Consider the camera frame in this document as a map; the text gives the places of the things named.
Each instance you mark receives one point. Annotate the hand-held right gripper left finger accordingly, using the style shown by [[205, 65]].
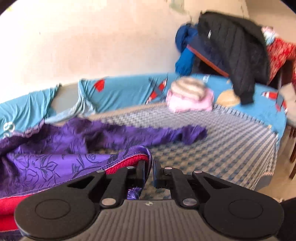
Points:
[[145, 172]]

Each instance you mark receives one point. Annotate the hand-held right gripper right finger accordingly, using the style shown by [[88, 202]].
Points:
[[157, 173]]

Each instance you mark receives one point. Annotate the purple floral sweater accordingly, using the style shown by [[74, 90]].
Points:
[[57, 162]]

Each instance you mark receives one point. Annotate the pink striped folded clothes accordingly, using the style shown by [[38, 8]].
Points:
[[189, 99]]

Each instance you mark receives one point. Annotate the blue printed cover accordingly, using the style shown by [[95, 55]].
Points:
[[129, 90]]

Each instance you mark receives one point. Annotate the grey backrest cushion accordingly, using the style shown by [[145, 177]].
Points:
[[67, 97]]

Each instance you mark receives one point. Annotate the blue jacket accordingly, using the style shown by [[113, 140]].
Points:
[[185, 58]]

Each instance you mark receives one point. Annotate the black quilted jacket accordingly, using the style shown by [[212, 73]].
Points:
[[235, 51]]

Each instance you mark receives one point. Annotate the red patterned cloth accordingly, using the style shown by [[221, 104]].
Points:
[[279, 53]]

